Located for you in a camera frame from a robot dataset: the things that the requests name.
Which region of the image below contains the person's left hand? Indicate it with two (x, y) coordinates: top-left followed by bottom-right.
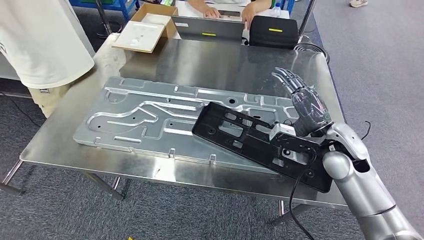
(241, 9), (255, 31)

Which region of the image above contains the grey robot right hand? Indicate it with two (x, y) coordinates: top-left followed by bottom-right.
(271, 67), (334, 138)

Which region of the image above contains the person's right hand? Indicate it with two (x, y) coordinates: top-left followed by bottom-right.
(202, 6), (221, 19)

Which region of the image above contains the long black plastic part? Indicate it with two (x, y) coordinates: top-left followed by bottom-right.
(191, 100), (334, 194)

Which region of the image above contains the steel workbench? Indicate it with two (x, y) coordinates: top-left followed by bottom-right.
(0, 33), (349, 227)

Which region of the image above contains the grey laptop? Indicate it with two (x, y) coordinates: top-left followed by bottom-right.
(171, 14), (246, 43)

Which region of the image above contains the black case with yellow label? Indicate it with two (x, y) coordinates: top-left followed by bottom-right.
(249, 15), (300, 51)

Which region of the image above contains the cardboard box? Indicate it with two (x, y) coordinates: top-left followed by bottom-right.
(111, 3), (179, 55)

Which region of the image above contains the black metal pole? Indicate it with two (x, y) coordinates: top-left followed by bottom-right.
(298, 0), (317, 44)

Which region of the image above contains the blue metal cart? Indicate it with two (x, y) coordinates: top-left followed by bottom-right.
(69, 0), (142, 22)

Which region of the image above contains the large stamped metal plate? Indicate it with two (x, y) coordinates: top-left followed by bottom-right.
(72, 76), (301, 175)

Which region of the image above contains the person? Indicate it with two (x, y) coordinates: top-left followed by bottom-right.
(0, 0), (96, 119)

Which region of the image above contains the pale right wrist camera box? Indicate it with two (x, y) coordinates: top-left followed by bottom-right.
(268, 123), (297, 142)

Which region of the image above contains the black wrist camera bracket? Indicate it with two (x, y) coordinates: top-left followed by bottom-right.
(272, 134), (332, 167)

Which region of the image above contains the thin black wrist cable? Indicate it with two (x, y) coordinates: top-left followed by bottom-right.
(360, 120), (372, 142)

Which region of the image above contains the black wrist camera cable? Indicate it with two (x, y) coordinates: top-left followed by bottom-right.
(288, 147), (319, 240)

